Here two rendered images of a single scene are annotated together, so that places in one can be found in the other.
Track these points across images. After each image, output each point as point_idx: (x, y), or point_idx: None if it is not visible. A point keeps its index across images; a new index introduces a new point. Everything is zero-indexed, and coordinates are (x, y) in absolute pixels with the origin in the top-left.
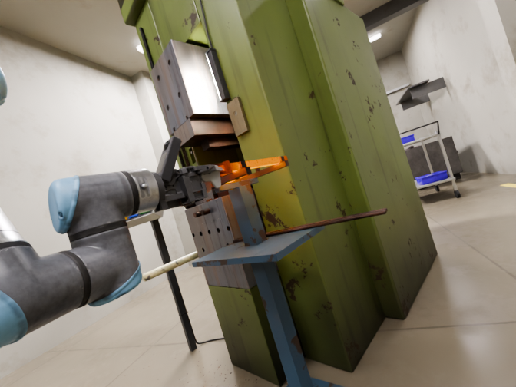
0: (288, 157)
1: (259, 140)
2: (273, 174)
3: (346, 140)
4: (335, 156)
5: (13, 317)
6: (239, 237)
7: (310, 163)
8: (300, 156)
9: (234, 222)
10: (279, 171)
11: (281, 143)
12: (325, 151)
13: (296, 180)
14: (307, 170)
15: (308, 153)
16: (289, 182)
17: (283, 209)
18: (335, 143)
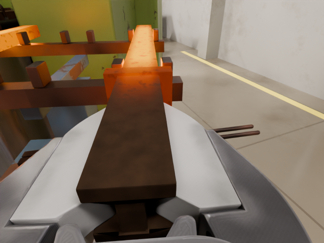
0: (114, 13)
1: None
2: (81, 35)
3: (155, 0)
4: (137, 17)
5: None
6: (14, 141)
7: (126, 26)
8: (121, 12)
9: (2, 116)
10: (96, 33)
11: None
12: (132, 8)
13: (120, 53)
14: (125, 36)
15: (125, 8)
16: (111, 56)
17: None
18: (140, 0)
